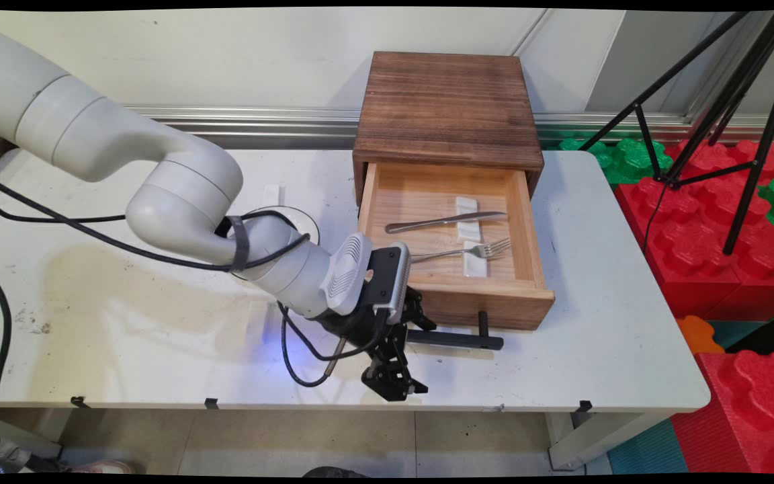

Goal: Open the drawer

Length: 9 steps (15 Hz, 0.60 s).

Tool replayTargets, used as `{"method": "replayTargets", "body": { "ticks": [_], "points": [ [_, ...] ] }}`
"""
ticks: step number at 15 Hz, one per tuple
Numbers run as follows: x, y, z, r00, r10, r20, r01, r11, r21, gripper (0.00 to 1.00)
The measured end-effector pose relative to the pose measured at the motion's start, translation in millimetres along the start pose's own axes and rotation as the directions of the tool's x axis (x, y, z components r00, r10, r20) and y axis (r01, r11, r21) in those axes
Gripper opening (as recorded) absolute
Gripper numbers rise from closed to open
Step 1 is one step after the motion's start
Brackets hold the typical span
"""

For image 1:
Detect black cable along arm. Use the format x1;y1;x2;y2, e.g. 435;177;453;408
0;171;378;389

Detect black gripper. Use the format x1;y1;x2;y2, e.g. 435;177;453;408
322;287;439;403

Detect orange foam block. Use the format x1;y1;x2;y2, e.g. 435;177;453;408
676;315;725;356

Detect silver table knife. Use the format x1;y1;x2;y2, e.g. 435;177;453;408
384;210;508;235

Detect grey vented wrist module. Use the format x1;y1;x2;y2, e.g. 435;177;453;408
319;231;374;317

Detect aluminium wall rail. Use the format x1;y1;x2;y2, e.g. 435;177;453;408
125;105;774;150

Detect black camera tripod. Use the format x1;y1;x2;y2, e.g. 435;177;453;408
578;9;774;257

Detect teal foam floor mat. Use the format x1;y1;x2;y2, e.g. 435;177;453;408
607;419;689;475

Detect white bowl with black rim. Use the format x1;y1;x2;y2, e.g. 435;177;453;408
228;205;321;247

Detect white table leg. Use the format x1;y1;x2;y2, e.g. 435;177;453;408
546;411;671;471

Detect black velcro arm strap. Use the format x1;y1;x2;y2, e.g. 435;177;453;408
228;214;252;272

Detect black silver wrist camera box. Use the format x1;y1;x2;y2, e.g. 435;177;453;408
366;245;413;327

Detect large red foam block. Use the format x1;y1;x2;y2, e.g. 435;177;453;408
614;139;774;321
671;350;774;475

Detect silver fork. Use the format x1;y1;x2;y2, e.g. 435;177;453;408
408;237;513;265

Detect wooden drawer with black handle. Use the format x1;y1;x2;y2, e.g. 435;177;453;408
357;161;556;352

